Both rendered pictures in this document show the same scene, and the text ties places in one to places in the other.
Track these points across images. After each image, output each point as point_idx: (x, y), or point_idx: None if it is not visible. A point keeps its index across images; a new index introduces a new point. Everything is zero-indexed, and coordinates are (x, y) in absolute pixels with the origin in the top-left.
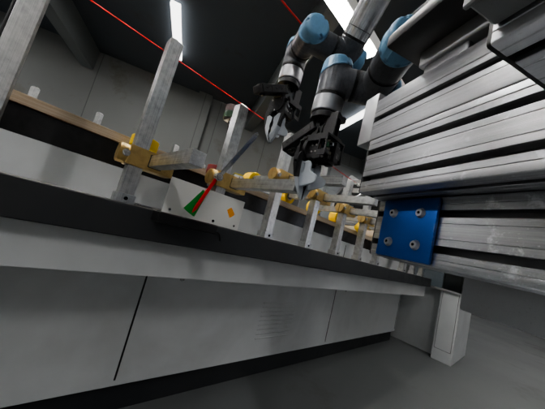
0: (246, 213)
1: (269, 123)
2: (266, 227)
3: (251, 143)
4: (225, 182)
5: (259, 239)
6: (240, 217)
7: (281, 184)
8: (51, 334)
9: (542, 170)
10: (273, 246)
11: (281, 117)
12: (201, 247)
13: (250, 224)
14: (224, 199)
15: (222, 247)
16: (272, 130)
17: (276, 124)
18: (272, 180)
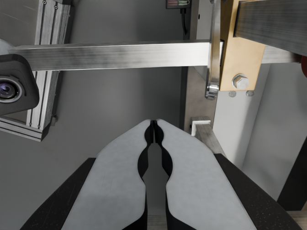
0: (291, 154)
1: (175, 167)
2: (196, 126)
3: (207, 62)
4: (221, 23)
5: (183, 103)
6: (198, 72)
7: (46, 45)
8: None
9: None
10: (182, 126)
11: (48, 198)
12: None
13: (275, 153)
14: (209, 30)
15: (183, 39)
16: (132, 135)
17: (97, 156)
18: (74, 46)
